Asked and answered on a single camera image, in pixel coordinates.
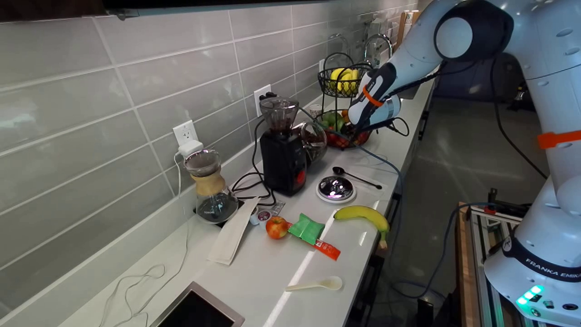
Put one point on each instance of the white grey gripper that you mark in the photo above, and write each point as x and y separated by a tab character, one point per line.
372	110

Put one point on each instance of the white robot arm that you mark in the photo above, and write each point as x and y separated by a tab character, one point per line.
537	270

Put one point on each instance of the yellow lemons upper basket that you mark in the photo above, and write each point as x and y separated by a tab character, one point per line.
343	81

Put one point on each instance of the green apple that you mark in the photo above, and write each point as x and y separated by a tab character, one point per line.
332	121

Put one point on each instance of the black measuring spoon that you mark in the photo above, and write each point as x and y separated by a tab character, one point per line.
341	172

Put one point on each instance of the yellow banana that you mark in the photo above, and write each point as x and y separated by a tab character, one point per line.
365	214

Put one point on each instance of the green snack packet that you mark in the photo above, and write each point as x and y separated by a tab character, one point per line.
307	230

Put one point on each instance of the orange sachet packet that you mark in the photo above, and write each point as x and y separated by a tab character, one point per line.
327	250

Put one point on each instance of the small orange tomato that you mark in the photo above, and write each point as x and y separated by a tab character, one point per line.
276	228

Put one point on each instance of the white plastic spoon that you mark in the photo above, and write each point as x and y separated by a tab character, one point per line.
327	285

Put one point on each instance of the glass pour-over carafe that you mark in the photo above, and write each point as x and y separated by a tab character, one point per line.
214	203

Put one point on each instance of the black induction cooktop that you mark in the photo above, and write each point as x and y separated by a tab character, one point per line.
196	308

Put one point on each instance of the black wire fruit basket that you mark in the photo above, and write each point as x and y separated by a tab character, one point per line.
332	101

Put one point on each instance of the white wall outlet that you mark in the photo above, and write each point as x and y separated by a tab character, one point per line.
187	139

